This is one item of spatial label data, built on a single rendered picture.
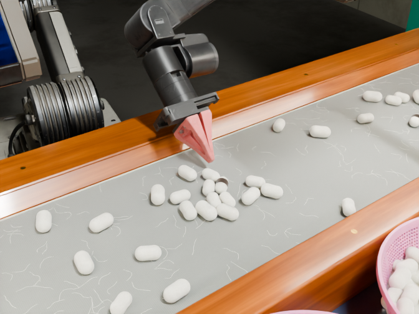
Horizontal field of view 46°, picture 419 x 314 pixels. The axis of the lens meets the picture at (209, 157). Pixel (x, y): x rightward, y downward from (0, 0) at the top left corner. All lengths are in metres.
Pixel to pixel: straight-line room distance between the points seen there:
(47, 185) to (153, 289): 0.26
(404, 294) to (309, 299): 0.11
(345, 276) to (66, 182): 0.43
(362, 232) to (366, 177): 0.17
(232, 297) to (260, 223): 0.16
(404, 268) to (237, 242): 0.21
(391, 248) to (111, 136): 0.48
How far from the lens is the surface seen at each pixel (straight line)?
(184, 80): 0.81
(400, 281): 0.67
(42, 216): 0.72
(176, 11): 0.86
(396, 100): 1.07
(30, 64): 0.40
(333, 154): 0.88
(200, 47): 0.87
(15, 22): 0.41
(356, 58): 1.22
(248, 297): 0.58
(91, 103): 0.99
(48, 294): 0.64
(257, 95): 1.00
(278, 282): 0.60
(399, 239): 0.71
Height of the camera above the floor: 1.20
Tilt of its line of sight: 33 degrees down
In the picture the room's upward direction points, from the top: straight up
